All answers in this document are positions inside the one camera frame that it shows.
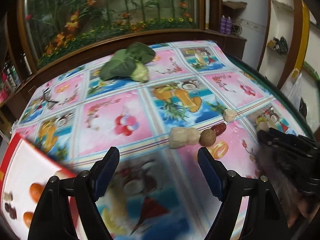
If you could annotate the red white tray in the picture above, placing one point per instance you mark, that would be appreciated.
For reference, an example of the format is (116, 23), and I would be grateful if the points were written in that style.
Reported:
(22, 165)

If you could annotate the white plastic bag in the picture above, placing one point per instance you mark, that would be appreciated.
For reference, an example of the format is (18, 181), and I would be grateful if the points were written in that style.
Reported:
(292, 88)

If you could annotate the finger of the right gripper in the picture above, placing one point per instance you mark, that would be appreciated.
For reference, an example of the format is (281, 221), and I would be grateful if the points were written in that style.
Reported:
(274, 137)

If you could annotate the dark dates in tray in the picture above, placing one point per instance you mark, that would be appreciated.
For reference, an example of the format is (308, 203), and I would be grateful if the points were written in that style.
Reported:
(11, 211)

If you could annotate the thermos flasks on shelf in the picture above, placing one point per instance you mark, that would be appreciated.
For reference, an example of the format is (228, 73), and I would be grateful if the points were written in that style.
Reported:
(16, 73)

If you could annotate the beige chunk pair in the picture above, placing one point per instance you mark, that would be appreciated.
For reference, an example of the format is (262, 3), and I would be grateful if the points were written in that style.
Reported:
(180, 137)

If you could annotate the purple bottles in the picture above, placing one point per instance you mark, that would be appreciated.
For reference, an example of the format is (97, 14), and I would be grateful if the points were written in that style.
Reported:
(226, 24)

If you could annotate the dark red date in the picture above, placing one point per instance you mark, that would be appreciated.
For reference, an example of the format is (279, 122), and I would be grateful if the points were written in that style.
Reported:
(219, 128)

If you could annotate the right hand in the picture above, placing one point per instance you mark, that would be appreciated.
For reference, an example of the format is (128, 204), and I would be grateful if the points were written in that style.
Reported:
(301, 206)

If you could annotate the colourful fruit print tablecloth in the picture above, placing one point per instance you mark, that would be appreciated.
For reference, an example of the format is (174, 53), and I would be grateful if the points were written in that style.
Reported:
(157, 192)

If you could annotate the green leafy vegetable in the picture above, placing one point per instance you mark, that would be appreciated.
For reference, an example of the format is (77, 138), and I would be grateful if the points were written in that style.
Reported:
(129, 63)

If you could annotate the small beige chunk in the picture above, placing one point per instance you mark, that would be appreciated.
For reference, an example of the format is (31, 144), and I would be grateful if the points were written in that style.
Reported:
(229, 115)

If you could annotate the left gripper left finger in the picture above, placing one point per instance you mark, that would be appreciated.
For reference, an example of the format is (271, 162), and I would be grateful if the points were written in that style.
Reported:
(52, 218)

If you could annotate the plant display glass case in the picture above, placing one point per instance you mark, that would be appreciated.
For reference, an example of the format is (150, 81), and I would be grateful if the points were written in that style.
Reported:
(56, 28)

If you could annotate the black eyeglasses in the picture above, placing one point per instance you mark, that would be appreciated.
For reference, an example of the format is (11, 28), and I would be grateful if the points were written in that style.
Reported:
(50, 102)

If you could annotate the orange mandarin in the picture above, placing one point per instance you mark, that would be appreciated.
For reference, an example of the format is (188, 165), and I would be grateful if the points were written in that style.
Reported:
(35, 191)
(27, 218)

